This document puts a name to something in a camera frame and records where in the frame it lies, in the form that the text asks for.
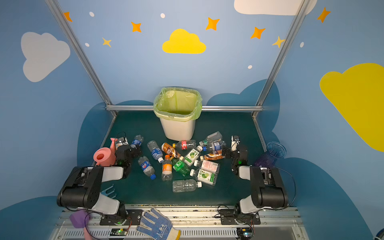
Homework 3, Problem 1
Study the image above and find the clear bottle blue cap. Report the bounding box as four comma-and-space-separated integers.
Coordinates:
138, 156, 156, 180

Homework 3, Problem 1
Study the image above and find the brown tea bottle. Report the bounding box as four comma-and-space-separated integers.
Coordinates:
200, 150, 225, 161

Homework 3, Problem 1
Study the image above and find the brown coffee bottle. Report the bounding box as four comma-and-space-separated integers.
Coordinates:
161, 143, 184, 160

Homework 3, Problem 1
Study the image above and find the clear bottle orange label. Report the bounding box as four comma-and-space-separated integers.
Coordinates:
162, 155, 173, 182

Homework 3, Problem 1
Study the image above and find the clear bottle white cap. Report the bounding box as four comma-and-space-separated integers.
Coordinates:
173, 179, 202, 193

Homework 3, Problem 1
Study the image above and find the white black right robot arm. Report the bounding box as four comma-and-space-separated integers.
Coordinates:
223, 142, 290, 214

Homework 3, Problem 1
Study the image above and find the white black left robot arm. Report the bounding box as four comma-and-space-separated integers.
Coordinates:
57, 145, 142, 226

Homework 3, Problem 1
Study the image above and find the white trash bin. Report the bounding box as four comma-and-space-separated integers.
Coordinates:
160, 119, 196, 141

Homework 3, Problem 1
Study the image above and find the green bin liner bag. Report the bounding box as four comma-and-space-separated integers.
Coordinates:
154, 87, 203, 122

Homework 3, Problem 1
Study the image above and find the pink watering can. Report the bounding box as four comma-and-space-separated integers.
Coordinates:
93, 138, 118, 167

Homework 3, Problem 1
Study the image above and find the small clear bottle blue label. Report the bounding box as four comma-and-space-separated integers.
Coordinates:
130, 135, 144, 149

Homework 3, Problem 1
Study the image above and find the clear bottle green cap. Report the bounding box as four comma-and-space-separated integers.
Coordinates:
199, 131, 223, 147

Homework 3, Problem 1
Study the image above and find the clear bottle pink label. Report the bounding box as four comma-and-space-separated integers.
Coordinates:
194, 160, 220, 174

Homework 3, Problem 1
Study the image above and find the clear bottle green lime label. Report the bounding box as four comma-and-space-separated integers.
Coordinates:
190, 168, 218, 186

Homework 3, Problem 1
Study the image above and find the blue toy garden rake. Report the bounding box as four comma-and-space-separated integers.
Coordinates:
101, 184, 117, 199

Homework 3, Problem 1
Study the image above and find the clear bottle red label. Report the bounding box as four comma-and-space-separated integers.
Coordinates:
172, 140, 197, 151

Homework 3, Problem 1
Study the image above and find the green plastic bottle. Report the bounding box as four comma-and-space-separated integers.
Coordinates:
171, 158, 190, 177

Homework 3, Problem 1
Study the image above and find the blue dotted work glove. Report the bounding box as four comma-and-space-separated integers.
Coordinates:
137, 208, 181, 240

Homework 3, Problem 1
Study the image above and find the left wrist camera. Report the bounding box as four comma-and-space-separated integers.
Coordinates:
115, 137, 129, 149

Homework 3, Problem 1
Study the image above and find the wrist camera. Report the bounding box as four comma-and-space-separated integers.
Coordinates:
231, 136, 241, 152
115, 137, 129, 149

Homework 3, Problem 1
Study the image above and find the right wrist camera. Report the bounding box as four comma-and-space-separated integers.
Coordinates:
231, 136, 241, 152

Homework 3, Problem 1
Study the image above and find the aluminium frame rail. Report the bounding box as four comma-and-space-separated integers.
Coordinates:
105, 104, 264, 113

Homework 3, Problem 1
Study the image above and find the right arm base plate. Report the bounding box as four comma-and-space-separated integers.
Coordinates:
219, 209, 261, 225

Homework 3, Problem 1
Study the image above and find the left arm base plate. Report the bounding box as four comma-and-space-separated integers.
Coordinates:
100, 209, 143, 226

